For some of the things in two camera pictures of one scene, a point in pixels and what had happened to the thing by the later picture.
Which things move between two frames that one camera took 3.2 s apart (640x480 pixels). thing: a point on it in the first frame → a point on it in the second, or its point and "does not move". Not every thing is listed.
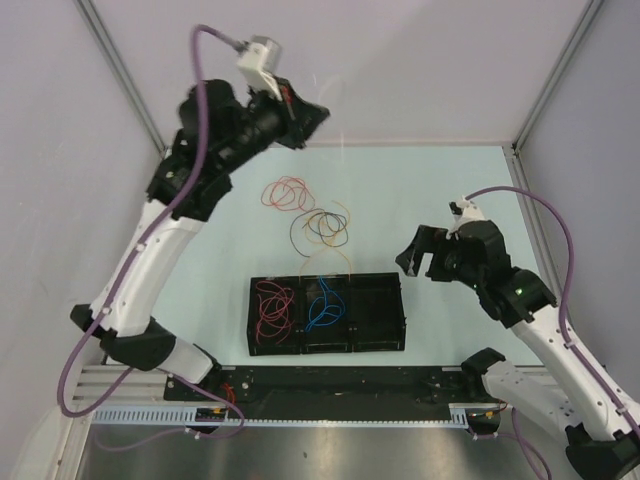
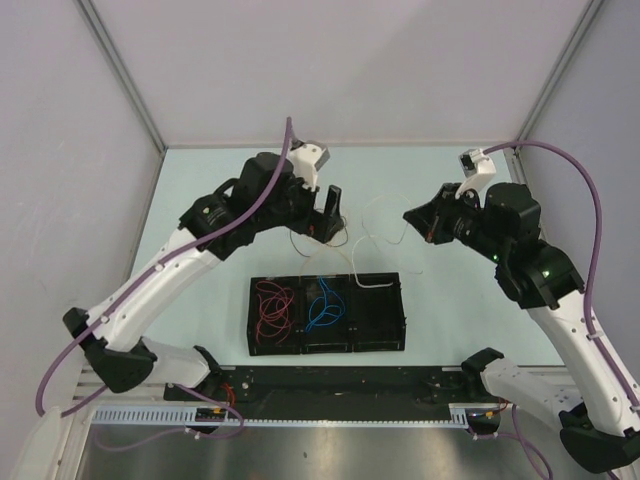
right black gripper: (427, 239) → (439, 207)
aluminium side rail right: (518, 168) does not move
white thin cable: (343, 108) → (354, 265)
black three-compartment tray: (321, 314) does not move
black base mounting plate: (432, 387) does not move
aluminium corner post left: (120, 69) does not move
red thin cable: (274, 304) does not move
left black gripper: (293, 112) → (314, 223)
